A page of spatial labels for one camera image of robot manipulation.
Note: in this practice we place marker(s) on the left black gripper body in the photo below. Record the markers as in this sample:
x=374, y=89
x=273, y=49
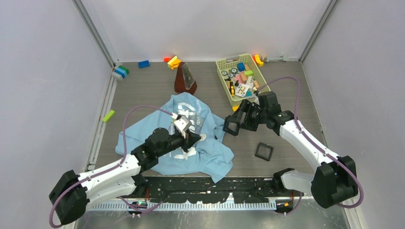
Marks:
x=182, y=142

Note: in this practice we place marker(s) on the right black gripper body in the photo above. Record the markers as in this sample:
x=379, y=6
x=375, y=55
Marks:
x=253, y=114

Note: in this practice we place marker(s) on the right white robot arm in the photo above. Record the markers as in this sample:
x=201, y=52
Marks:
x=334, y=179

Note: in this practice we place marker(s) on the yellow orange toy block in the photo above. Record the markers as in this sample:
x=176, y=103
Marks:
x=174, y=62

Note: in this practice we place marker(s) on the lime green toy brick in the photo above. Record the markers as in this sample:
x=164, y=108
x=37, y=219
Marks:
x=108, y=116

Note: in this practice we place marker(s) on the yellow brick near basket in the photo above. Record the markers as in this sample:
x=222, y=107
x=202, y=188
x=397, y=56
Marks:
x=235, y=108

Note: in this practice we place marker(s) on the green plastic basket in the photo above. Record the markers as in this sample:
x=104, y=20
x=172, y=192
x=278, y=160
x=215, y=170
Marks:
x=240, y=78

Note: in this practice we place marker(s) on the blue toy brick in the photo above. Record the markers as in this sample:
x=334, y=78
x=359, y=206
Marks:
x=143, y=64

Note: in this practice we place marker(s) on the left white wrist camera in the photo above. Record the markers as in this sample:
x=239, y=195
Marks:
x=182, y=124

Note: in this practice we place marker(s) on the light blue printed t-shirt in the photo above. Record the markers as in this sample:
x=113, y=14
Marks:
x=208, y=156

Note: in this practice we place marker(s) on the yellow red corner blocks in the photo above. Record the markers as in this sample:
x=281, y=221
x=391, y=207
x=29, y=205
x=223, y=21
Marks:
x=260, y=60

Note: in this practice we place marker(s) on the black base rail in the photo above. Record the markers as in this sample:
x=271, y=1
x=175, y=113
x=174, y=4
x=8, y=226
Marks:
x=203, y=189

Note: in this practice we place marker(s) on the brown metronome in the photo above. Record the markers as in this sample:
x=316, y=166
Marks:
x=184, y=82

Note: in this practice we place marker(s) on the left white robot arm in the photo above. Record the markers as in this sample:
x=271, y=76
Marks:
x=74, y=193

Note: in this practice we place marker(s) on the black square frame box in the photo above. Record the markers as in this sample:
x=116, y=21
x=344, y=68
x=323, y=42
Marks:
x=231, y=128
x=264, y=151

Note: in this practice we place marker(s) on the stacked blue green bricks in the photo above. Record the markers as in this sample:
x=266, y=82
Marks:
x=120, y=73

